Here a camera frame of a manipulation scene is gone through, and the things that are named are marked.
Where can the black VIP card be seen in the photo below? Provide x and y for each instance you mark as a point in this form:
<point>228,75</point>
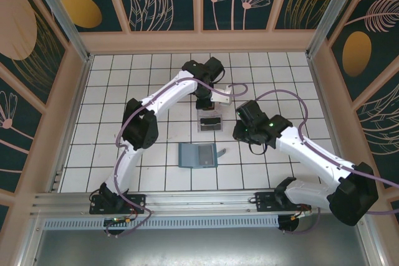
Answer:
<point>210,121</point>

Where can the grey card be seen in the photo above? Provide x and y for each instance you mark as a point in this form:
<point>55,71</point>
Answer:
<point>207,155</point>

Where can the blue card holder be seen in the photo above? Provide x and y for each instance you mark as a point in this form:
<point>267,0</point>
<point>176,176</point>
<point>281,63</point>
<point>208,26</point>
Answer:
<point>188,155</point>

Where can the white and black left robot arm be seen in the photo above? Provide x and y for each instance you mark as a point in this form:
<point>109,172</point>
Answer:
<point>165,97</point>

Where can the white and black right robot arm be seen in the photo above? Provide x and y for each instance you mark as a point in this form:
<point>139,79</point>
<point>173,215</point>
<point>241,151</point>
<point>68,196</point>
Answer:
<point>311,157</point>

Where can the clear acrylic card box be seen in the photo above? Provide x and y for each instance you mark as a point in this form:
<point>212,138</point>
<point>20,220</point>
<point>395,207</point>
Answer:
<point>221,127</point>

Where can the galvanised metal sheet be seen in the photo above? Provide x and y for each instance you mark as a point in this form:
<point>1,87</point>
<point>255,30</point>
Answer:
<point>199,247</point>

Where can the small green LED circuit board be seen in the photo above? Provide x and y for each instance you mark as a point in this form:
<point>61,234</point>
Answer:
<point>117,220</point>

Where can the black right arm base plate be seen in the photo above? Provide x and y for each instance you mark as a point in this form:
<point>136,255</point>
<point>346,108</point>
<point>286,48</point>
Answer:
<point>265,200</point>

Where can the aluminium mounting rail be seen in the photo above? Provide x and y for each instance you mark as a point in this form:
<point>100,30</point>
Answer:
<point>199,200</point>

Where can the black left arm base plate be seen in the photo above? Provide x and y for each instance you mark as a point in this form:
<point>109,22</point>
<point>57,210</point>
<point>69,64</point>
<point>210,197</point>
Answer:
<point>137,202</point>

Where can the aluminium corner post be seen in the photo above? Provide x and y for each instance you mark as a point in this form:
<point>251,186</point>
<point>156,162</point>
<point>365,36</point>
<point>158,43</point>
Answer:
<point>62,13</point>
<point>332,13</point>

